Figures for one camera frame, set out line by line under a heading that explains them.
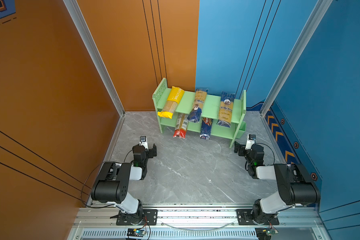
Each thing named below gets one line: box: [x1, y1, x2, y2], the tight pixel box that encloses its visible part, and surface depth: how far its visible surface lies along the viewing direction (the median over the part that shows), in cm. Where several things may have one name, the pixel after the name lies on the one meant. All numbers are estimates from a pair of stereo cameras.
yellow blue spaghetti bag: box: [187, 88, 209, 123], surface depth 83 cm
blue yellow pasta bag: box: [216, 91, 236, 128], surface depth 82 cm
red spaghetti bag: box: [173, 113, 189, 139], surface depth 92 cm
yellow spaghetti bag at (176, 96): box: [157, 86, 185, 120], surface depth 85 cm
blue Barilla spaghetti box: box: [199, 117, 213, 140], surface depth 91 cm
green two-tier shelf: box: [152, 78, 247, 149], surface depth 89 cm
